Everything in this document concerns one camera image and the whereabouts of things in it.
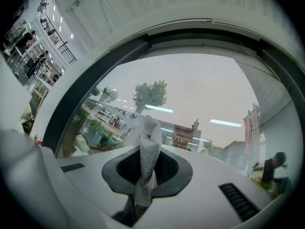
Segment black window frame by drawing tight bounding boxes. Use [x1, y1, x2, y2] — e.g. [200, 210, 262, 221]
[41, 27, 305, 200]

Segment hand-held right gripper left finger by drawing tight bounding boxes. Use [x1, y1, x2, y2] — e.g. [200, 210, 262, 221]
[57, 146, 143, 229]

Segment grey cloth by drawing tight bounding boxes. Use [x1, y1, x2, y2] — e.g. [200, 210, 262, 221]
[123, 115, 163, 208]

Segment large window glass pane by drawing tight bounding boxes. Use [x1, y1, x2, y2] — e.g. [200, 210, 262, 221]
[56, 53, 295, 200]

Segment black mezzanine railing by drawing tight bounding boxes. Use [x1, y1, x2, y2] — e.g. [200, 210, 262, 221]
[38, 0, 78, 65]

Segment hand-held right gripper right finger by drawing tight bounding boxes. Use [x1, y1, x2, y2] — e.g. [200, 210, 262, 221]
[134, 145, 275, 229]

